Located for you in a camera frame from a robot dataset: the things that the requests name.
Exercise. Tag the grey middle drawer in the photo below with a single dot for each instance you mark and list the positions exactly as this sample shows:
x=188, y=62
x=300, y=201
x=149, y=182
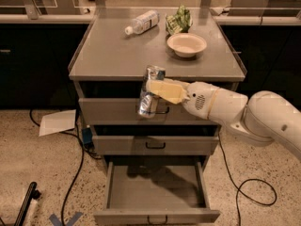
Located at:
x=155, y=139

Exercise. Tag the grey bottom drawer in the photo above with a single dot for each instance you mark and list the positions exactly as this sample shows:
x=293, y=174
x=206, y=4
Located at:
x=155, y=192

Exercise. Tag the blue power adapter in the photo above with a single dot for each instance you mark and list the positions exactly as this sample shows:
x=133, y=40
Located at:
x=87, y=137

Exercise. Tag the white bowl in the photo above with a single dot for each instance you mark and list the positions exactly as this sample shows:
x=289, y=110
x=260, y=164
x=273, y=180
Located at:
x=186, y=44

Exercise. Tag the black bar tool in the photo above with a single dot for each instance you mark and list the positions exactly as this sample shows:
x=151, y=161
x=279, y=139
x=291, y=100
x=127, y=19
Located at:
x=31, y=194

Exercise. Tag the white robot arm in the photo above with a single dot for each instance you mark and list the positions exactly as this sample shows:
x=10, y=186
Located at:
x=261, y=119

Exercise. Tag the white paper sheet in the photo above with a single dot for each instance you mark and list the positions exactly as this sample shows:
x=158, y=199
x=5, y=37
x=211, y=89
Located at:
x=57, y=122

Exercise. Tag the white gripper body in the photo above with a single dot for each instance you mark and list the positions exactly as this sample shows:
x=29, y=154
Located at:
x=198, y=98

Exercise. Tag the grey top drawer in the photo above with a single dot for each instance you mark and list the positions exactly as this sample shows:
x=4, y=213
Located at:
x=113, y=102

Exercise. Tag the silver blue redbull can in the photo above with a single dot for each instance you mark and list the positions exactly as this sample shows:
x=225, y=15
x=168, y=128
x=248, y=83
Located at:
x=148, y=101

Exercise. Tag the grey drawer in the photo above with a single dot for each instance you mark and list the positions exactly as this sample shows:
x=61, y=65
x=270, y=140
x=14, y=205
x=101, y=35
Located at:
x=155, y=139
x=113, y=102
x=155, y=192

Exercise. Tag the grey drawer cabinet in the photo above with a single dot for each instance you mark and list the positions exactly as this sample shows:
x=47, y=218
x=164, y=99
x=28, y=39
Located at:
x=108, y=54

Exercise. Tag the long background counter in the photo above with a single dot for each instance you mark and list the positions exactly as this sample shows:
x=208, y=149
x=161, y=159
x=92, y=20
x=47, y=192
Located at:
x=199, y=15

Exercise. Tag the green chip bag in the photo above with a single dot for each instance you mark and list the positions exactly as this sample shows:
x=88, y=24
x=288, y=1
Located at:
x=180, y=22

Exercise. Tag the clear plastic water bottle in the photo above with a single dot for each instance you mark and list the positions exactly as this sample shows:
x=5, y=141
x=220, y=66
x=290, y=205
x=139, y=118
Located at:
x=143, y=23

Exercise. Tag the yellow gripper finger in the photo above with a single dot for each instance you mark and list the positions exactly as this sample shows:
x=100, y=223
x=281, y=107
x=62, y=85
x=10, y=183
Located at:
x=173, y=91

